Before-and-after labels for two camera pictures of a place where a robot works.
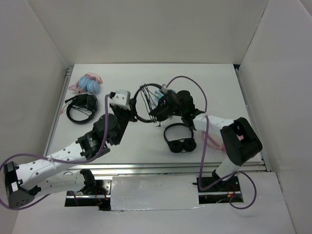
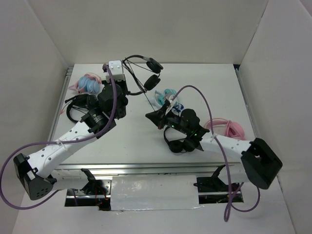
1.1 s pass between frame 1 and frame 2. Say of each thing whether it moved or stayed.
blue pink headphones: stayed
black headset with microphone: stayed
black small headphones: stayed
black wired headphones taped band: moved
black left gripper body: moved
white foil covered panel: stayed
